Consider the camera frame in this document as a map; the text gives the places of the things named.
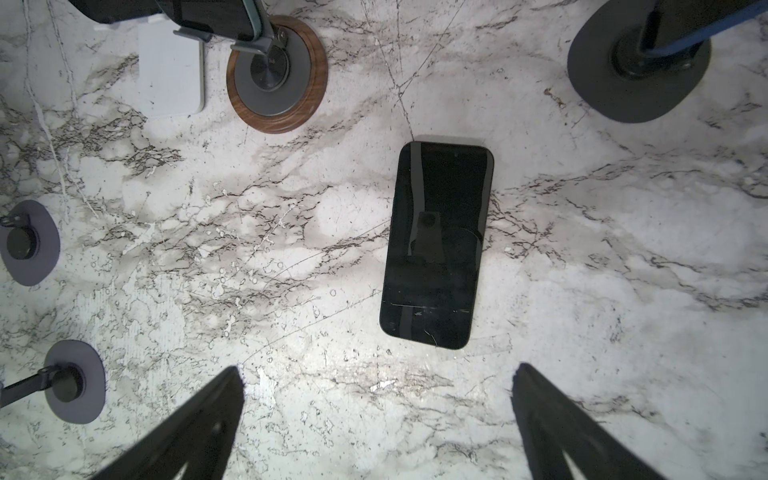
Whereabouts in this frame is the white phone stand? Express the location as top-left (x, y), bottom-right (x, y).
top-left (93, 14), bottom-right (205, 118)

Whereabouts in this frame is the phone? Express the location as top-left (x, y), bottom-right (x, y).
top-left (156, 0), bottom-right (274, 42)
top-left (379, 141), bottom-right (495, 350)
top-left (69, 0), bottom-right (162, 25)
top-left (639, 0), bottom-right (767, 57)

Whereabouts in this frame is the wooden round phone stand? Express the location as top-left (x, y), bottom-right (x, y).
top-left (226, 16), bottom-right (328, 134)

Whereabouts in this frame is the phone on white stand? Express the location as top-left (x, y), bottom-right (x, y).
top-left (69, 0), bottom-right (162, 25)

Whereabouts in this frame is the right dark round stand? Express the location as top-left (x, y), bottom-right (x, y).
top-left (567, 0), bottom-right (712, 124)

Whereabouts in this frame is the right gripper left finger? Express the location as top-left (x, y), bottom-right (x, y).
top-left (94, 366), bottom-right (244, 479)

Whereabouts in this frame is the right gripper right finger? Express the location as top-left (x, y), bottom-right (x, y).
top-left (511, 363), bottom-right (662, 479)

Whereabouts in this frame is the second-left grey stand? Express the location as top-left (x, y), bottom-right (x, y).
top-left (1, 200), bottom-right (61, 287)

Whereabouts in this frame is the front-left grey round stand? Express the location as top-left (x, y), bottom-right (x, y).
top-left (1, 340), bottom-right (106, 425)

